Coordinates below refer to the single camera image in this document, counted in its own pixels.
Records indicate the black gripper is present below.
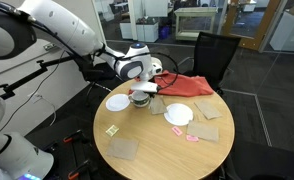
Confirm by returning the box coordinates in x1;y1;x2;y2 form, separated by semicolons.
138;90;152;98

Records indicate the white round plate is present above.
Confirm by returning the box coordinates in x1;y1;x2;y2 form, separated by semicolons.
163;103;195;127
105;93;132;113

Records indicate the orange cloth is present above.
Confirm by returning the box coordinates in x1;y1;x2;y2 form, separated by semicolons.
128;69;216;98

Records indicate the pink sticky note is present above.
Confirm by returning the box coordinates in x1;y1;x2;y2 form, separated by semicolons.
185;134;200;143
171;125;184;137

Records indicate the white low cabinet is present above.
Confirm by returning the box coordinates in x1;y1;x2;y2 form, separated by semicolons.
119;17;160;44

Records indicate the blue bag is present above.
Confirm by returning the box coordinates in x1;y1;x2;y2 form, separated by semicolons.
158;25;171;40

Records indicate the black mesh office chair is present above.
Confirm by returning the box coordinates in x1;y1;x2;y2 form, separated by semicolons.
172;31;242;96

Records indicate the black orange bar clamp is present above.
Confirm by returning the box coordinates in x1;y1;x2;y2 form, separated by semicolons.
62;129;85;145
67;158;93;180

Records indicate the cream utility cart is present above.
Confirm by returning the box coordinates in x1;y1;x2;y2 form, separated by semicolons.
173;6;219;42

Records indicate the wooden door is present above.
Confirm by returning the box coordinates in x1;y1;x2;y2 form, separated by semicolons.
221;0;282;51

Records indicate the dark upholstered chair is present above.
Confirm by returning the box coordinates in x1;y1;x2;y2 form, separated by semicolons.
224;139;294;180

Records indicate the white box cabinet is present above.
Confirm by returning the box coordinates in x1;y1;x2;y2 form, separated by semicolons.
269;3;294;54

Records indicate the wall power outlet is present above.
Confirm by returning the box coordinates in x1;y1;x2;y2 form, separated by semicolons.
42;42;57;52

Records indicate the white adapter wall cable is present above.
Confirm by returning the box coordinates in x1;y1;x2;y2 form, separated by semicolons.
26;92;58;127

